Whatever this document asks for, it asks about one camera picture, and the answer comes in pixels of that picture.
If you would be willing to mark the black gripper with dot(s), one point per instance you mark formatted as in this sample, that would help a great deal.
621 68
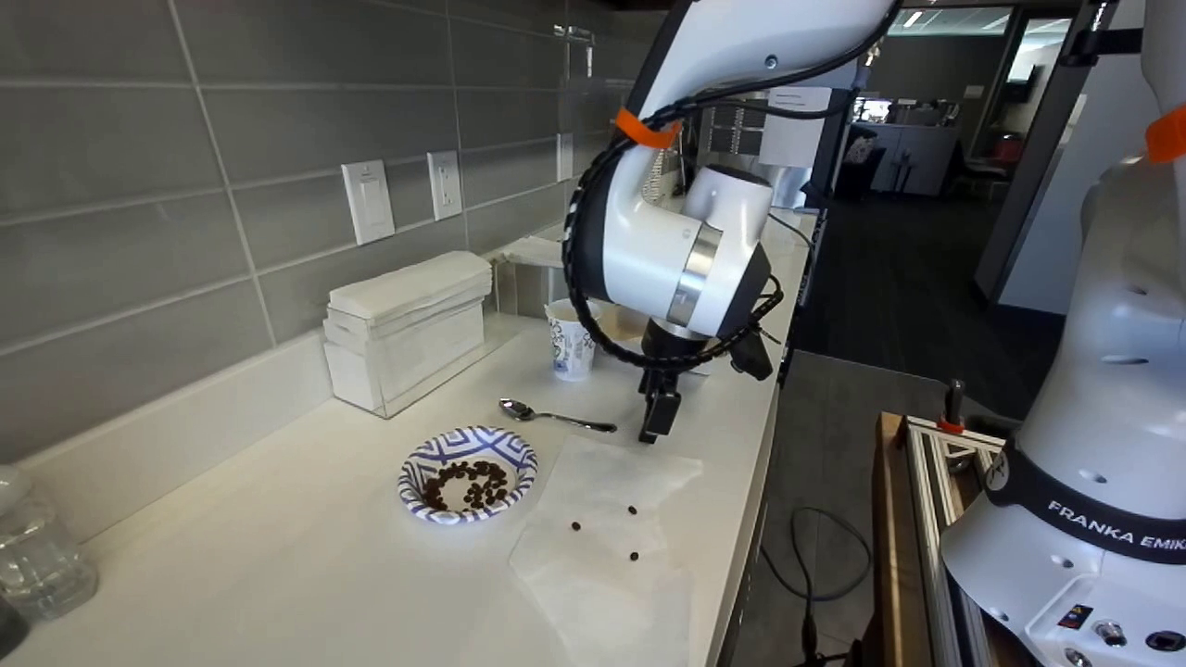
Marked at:
674 364

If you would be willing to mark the metal spoon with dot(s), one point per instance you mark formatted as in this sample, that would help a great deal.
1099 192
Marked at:
556 417

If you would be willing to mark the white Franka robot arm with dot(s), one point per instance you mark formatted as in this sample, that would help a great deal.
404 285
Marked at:
667 233

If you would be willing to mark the white paper cup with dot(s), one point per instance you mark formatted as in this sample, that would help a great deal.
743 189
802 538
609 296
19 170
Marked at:
574 347

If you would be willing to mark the blue patterned paper plate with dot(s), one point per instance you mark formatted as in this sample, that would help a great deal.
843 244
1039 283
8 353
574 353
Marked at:
427 495

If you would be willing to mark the brown coffee bean pile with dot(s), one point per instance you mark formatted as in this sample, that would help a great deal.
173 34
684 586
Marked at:
475 483

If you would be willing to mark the clear napkin dispenser box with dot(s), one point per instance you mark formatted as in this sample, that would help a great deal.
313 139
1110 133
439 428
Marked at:
396 336

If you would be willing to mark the clear plastic soap bottle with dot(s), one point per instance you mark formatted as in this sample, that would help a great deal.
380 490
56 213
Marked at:
39 558

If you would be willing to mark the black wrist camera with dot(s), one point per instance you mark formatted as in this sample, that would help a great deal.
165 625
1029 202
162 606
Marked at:
749 353

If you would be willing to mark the wooden stand frame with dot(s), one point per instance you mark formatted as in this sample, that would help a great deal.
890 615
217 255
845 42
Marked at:
890 558

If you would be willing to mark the white wall outlet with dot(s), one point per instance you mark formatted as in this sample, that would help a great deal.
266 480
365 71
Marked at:
444 181
565 155

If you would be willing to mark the white light switch plate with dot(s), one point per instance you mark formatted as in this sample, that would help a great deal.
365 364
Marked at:
369 202

